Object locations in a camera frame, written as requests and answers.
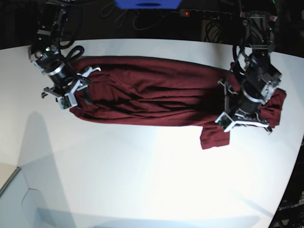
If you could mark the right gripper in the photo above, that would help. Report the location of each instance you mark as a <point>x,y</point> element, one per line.
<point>66,80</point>

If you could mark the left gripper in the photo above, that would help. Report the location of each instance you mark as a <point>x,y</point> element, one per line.
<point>245,119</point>

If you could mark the dark red t-shirt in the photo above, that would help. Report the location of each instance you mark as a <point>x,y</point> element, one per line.
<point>156,92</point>

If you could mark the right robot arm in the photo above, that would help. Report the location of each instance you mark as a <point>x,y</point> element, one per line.
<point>54,59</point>

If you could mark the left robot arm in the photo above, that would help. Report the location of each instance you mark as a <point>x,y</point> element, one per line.
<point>253,71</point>

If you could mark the blue box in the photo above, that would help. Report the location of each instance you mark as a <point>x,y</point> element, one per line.
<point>147,4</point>

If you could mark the black power strip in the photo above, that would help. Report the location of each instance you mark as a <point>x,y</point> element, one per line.
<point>204,13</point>

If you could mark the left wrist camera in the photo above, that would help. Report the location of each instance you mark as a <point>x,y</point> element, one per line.
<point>225,122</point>

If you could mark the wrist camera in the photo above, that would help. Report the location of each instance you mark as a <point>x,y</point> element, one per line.
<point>67,101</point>
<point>225,122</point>

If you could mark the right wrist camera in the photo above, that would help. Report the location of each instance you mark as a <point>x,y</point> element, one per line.
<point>67,101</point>

